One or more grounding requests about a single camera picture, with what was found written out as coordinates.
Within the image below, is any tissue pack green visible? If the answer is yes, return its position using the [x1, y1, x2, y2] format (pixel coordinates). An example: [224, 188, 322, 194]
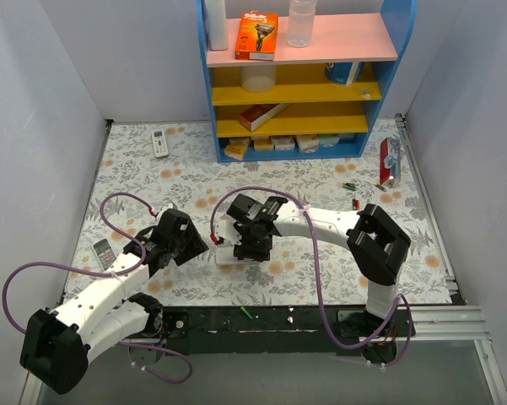
[318, 133, 340, 148]

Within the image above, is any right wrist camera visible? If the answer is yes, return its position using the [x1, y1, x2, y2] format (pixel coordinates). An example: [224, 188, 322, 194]
[210, 219, 241, 245]

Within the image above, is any white air conditioner remote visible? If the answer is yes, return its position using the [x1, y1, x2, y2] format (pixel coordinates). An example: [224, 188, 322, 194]
[151, 130, 169, 159]

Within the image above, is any white bottle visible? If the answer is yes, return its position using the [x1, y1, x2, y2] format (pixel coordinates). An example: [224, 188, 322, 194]
[204, 0, 228, 51]

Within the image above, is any aluminium frame rail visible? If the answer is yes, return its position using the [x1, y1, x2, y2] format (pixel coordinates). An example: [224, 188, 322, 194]
[412, 305, 490, 342]

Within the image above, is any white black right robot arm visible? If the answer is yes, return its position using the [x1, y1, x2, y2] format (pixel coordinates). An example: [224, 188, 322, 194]
[214, 194, 411, 336]

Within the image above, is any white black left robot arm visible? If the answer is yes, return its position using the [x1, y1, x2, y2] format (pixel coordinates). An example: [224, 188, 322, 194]
[20, 208, 208, 394]

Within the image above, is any orange razor box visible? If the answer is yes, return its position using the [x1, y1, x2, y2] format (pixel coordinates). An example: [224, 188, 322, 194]
[235, 11, 279, 62]

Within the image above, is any blue shelf unit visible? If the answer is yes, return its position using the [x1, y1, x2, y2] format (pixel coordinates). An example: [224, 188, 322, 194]
[196, 1, 418, 163]

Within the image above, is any yellow red small box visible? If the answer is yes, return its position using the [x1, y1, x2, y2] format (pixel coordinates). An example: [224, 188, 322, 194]
[224, 138, 251, 161]

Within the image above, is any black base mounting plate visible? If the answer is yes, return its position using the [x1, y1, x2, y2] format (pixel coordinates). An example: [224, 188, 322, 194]
[113, 304, 418, 358]

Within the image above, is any white translucent cup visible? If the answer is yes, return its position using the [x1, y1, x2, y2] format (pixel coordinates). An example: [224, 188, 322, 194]
[240, 65, 277, 93]

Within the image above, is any clear plastic bottle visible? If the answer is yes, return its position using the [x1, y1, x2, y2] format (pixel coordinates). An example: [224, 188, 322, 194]
[287, 0, 317, 48]

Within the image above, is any red toothpaste box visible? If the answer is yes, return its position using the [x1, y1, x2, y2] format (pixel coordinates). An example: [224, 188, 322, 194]
[380, 138, 402, 187]

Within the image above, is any grey calculator remote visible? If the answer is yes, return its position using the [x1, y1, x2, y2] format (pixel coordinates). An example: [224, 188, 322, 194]
[93, 239, 116, 271]

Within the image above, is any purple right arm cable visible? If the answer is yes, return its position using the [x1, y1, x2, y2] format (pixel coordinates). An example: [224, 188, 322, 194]
[209, 186, 415, 368]

